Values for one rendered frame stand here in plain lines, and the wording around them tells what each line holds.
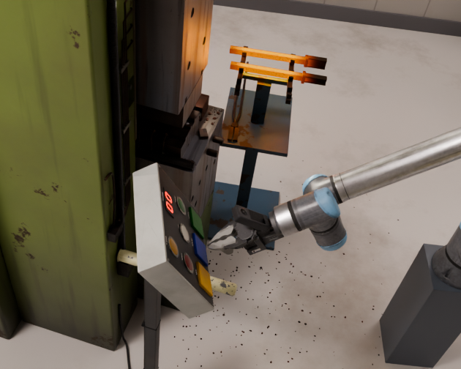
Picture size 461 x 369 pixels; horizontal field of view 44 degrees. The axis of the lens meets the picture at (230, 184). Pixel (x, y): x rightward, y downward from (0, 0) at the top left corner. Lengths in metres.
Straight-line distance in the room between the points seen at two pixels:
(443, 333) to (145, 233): 1.51
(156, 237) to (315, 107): 2.57
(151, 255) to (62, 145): 0.47
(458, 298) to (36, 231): 1.57
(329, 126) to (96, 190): 2.24
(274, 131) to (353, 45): 2.14
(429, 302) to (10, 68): 1.70
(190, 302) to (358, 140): 2.35
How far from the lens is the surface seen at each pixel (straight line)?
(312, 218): 1.57
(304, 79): 2.45
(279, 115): 2.67
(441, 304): 2.41
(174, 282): 1.48
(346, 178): 1.74
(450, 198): 3.60
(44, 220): 2.03
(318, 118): 3.80
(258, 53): 2.55
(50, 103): 1.63
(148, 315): 1.92
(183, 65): 1.73
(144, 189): 1.58
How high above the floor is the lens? 2.34
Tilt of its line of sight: 46 degrees down
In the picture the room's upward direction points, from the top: 9 degrees clockwise
